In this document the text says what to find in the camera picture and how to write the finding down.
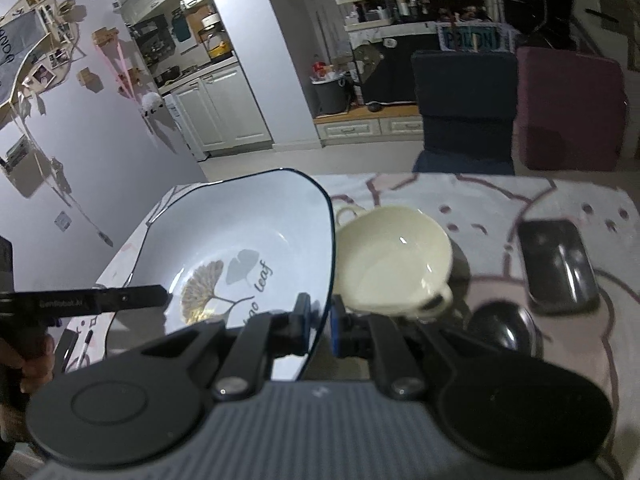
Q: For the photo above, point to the steel oval bowl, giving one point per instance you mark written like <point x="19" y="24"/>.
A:
<point x="505" y="325"/>

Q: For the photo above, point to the maroon chair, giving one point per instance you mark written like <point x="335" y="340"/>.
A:
<point x="570" y="110"/>

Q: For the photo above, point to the white wall shelf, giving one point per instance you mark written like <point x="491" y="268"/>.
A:
<point x="367" y="22"/>

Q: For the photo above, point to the steel rectangular container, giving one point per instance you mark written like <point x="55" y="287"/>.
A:
<point x="555" y="260"/>

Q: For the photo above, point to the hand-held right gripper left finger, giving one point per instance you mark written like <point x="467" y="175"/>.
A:
<point x="303" y="322"/>

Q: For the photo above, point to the person's left hand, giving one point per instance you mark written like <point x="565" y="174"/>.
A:
<point x="37" y="366"/>

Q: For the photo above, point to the teal hanging bag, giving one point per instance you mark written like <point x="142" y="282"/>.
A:
<point x="181" y="29"/>

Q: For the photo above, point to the navy chair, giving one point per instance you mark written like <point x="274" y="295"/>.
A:
<point x="465" y="110"/>

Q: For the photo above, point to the white leaf print plate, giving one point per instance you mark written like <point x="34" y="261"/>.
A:
<point x="240" y="230"/>

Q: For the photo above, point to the white kitchen cabinet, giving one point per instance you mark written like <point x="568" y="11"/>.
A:
<point x="225" y="105"/>

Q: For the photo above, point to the wall decoration with photos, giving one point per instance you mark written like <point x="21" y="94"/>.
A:
<point x="25" y="35"/>

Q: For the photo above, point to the wooden top low cabinet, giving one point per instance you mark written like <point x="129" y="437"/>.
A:
<point x="360" y="127"/>

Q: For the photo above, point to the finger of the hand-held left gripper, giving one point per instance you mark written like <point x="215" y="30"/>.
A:
<point x="135" y="297"/>

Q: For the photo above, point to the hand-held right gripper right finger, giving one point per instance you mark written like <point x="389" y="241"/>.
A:
<point x="337" y="332"/>

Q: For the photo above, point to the black cabinet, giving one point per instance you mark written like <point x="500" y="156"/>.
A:
<point x="395" y="70"/>

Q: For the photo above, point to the dark round object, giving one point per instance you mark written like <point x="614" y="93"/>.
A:
<point x="375" y="107"/>

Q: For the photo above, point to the grey trash bin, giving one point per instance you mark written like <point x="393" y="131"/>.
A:
<point x="332" y="97"/>

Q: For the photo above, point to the white plush toy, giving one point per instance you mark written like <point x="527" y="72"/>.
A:
<point x="151" y="102"/>

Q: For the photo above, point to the bear print tablecloth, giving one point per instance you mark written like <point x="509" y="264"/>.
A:
<point x="500" y="200"/>

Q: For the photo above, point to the blue sign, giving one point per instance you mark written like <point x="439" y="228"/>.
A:
<point x="470" y="39"/>

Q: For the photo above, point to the yellow pot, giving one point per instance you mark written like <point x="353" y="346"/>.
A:
<point x="221" y="51"/>

